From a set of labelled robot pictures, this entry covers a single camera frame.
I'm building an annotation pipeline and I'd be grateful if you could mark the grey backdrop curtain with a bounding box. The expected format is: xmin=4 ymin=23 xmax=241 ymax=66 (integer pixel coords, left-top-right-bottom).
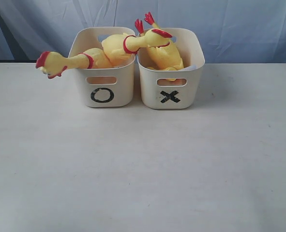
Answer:
xmin=0 ymin=0 xmax=286 ymax=63

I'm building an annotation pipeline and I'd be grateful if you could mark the yellow rubber chicken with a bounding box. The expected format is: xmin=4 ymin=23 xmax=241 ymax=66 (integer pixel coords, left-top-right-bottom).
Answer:
xmin=35 ymin=48 xmax=113 ymax=79
xmin=101 ymin=29 xmax=172 ymax=67

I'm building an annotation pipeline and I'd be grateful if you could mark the cream bin marked O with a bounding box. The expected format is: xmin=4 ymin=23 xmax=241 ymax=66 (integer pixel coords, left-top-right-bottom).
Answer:
xmin=62 ymin=27 xmax=135 ymax=108

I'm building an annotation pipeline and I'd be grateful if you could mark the cream bin marked X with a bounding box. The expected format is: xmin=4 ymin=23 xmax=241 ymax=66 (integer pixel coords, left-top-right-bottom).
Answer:
xmin=137 ymin=28 xmax=205 ymax=109

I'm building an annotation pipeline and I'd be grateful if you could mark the rubber chicken with white squeaker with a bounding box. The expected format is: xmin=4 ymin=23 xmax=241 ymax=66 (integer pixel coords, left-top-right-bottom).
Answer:
xmin=135 ymin=12 xmax=195 ymax=71

